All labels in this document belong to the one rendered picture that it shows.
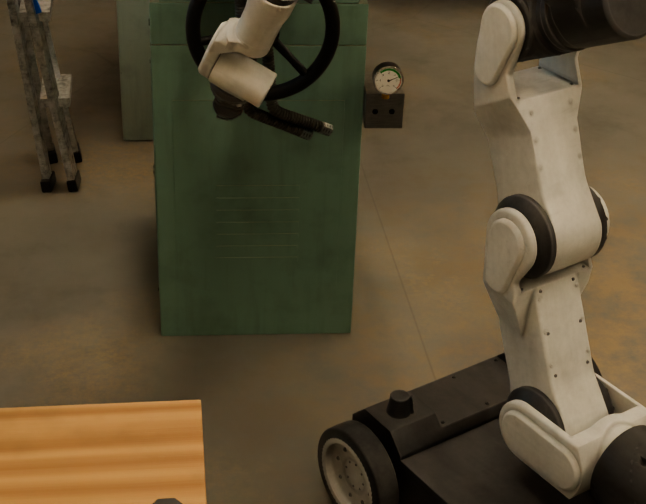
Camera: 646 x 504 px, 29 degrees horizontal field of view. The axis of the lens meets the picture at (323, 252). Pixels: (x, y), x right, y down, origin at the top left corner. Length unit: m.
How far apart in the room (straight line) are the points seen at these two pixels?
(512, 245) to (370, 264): 1.17
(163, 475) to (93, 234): 1.69
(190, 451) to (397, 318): 1.32
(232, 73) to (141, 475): 0.71
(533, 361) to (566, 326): 0.08
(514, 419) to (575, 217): 0.37
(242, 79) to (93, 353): 0.99
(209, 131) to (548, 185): 0.86
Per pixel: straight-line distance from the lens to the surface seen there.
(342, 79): 2.63
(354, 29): 2.59
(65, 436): 1.79
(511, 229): 2.06
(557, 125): 2.09
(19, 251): 3.29
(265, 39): 2.01
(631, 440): 2.14
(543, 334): 2.16
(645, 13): 1.93
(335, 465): 2.42
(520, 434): 2.21
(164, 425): 1.80
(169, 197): 2.73
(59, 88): 3.54
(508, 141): 2.09
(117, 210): 3.45
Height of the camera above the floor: 1.64
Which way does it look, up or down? 30 degrees down
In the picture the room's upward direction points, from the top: 2 degrees clockwise
